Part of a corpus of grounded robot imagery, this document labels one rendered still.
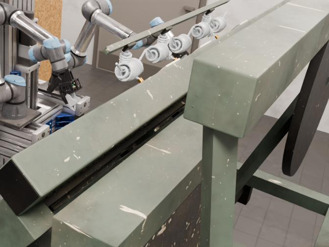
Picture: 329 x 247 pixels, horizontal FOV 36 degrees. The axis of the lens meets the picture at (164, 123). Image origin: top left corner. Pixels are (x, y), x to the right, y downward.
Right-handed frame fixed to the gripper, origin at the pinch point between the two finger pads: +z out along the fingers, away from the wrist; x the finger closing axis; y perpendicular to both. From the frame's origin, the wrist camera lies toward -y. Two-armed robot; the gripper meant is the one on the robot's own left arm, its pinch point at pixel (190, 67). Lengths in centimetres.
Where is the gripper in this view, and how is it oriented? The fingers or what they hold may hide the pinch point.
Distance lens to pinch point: 295.8
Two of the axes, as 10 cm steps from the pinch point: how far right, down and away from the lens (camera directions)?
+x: -7.6, 5.9, 2.5
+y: 2.0, -1.6, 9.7
